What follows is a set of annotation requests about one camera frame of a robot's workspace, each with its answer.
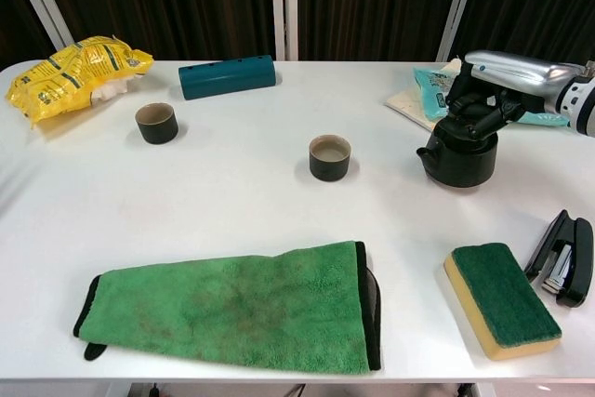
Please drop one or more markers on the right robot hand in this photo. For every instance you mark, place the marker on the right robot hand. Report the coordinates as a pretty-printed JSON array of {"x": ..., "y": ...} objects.
[{"x": 511, "y": 74}]

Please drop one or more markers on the black teapot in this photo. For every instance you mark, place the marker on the black teapot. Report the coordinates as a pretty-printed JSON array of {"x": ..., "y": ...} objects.
[{"x": 460, "y": 164}]

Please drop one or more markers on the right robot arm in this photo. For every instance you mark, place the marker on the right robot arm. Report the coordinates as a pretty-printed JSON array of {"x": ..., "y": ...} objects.
[{"x": 581, "y": 104}]

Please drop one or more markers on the dark green cup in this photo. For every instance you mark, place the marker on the dark green cup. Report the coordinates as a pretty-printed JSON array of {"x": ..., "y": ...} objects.
[
  {"x": 329, "y": 167},
  {"x": 157, "y": 129}
]

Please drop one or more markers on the teal plastic package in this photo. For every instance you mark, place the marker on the teal plastic package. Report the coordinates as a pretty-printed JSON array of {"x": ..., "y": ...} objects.
[{"x": 430, "y": 90}]

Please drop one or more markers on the white yellow paper packet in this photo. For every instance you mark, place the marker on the white yellow paper packet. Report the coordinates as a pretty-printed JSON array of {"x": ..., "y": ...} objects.
[{"x": 409, "y": 104}]

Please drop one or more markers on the black stapler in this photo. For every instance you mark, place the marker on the black stapler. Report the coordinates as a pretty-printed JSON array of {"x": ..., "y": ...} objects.
[{"x": 578, "y": 257}]

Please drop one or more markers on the green yellow sponge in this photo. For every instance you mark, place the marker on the green yellow sponge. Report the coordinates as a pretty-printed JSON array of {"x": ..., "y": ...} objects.
[{"x": 502, "y": 295}]

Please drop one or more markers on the teal rounded box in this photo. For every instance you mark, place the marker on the teal rounded box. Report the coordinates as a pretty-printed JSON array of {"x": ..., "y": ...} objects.
[{"x": 228, "y": 78}]

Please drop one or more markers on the green microfiber towel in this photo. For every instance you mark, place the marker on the green microfiber towel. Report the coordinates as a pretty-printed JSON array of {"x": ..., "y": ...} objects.
[{"x": 241, "y": 308}]

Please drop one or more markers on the yellow snack bag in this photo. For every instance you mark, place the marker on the yellow snack bag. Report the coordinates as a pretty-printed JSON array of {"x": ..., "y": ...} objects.
[{"x": 70, "y": 76}]

